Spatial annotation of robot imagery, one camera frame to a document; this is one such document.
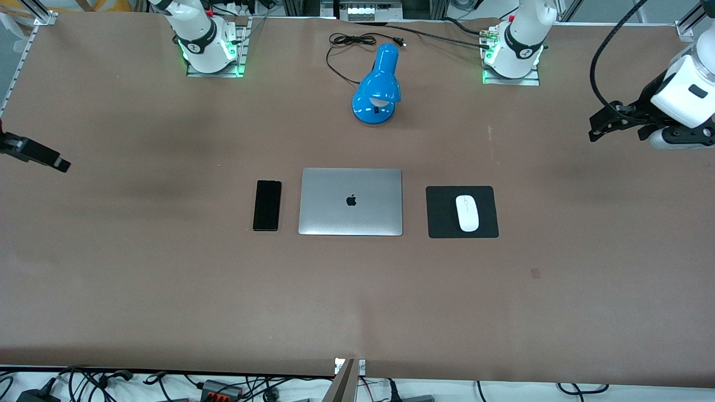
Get blue desk lamp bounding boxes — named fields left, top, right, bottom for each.
left=351, top=43, right=402, bottom=125

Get black power adapter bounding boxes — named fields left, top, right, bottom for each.
left=16, top=387, right=61, bottom=402

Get white computer mouse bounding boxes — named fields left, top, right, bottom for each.
left=455, top=194, right=480, bottom=233

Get white stand bracket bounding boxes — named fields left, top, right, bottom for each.
left=334, top=357, right=367, bottom=376

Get black lamp power cable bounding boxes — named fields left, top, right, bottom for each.
left=326, top=32, right=407, bottom=85

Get black smartphone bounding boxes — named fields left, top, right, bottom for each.
left=252, top=179, right=283, bottom=232

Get white power strip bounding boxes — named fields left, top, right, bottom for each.
left=346, top=4, right=378, bottom=22

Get black box orange terminals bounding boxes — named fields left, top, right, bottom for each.
left=200, top=379, right=245, bottom=401

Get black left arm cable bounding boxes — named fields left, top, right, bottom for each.
left=589, top=0, right=651, bottom=121

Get aluminium frame profile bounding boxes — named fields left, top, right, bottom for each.
left=683, top=0, right=715, bottom=28

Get thick black base cable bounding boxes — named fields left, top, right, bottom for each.
left=357, top=17, right=495, bottom=51

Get silver closed laptop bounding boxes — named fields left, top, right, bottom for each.
left=298, top=167, right=404, bottom=237

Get black mouse pad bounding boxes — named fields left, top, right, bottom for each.
left=426, top=185, right=500, bottom=240

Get white perforated edge rail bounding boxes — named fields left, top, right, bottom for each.
left=0, top=25, right=37, bottom=118

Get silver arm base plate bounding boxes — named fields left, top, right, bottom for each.
left=482, top=25, right=541, bottom=87
left=186, top=17, right=249, bottom=78

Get grey camera stand post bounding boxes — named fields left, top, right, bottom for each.
left=330, top=358, right=358, bottom=402

